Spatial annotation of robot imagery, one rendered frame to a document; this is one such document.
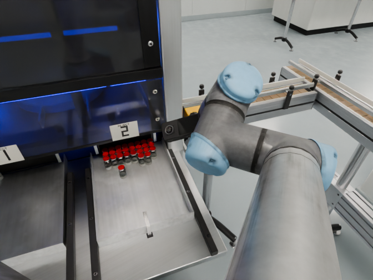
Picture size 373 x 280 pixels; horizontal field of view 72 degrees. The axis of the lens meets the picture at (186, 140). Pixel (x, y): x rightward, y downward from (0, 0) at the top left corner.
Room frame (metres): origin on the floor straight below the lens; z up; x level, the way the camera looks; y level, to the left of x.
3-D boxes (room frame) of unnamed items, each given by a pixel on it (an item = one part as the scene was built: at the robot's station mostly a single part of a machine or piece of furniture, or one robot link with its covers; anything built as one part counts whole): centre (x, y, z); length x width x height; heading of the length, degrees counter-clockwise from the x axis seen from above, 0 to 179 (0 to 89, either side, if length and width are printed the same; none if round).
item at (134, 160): (0.63, 0.19, 0.90); 0.18 x 0.02 x 0.05; 109
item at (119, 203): (0.53, 0.16, 0.90); 0.34 x 0.26 x 0.04; 19
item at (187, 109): (0.74, -0.03, 1.00); 0.08 x 0.07 x 0.07; 19
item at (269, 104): (0.97, -0.26, 0.92); 0.69 x 0.16 x 0.16; 109
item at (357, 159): (0.81, -0.76, 0.46); 0.09 x 0.09 x 0.77; 19
